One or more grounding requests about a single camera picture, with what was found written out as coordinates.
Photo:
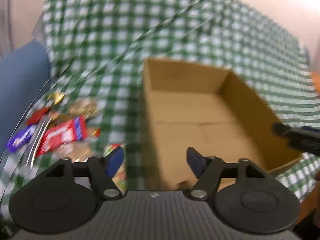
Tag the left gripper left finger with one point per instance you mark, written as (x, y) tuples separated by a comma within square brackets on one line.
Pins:
[(64, 196)]

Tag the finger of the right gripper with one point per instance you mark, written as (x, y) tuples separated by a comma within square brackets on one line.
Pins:
[(281, 129)]

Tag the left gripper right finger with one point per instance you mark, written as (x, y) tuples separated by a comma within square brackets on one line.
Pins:
[(242, 194)]

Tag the clear bag of biscuits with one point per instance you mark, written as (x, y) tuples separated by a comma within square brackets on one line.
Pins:
[(76, 151)]

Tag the green label pastry packet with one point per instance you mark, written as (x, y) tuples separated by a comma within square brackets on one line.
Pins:
[(116, 168)]

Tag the large red snack packet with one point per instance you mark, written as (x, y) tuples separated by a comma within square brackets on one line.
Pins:
[(70, 131)]

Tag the small red sausage snack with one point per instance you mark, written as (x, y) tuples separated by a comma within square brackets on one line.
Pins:
[(92, 132)]

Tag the long silver snack packet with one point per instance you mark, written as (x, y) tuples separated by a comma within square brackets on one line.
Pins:
[(33, 146)]

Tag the purple candy wrapper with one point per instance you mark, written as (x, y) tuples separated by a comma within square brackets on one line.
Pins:
[(21, 138)]

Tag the small red foil packet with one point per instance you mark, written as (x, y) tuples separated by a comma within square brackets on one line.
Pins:
[(37, 115)]

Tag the clear bag of nuts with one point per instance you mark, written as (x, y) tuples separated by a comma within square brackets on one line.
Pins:
[(86, 107)]

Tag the gold foil snack packet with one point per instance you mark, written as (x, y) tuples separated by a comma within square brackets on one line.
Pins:
[(56, 98)]

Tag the black cracker packet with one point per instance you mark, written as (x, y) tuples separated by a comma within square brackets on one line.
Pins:
[(59, 118)]

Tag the orange cushion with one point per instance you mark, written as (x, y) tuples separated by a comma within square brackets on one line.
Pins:
[(316, 80)]

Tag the brown cardboard box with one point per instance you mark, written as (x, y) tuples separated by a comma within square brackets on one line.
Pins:
[(210, 109)]

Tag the green white checkered cloth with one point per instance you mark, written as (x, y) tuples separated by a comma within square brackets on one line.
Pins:
[(97, 47)]

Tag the grey curtain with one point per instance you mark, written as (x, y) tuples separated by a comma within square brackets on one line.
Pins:
[(6, 41)]

